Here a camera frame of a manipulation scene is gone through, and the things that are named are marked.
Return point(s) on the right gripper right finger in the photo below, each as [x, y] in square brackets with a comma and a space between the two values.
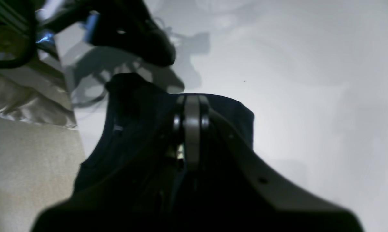
[248, 193]

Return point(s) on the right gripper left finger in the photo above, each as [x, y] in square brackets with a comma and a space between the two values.
[142, 194]

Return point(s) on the black t-shirt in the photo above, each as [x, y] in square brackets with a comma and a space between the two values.
[135, 110]

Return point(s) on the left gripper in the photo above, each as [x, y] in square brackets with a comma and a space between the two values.
[121, 24]

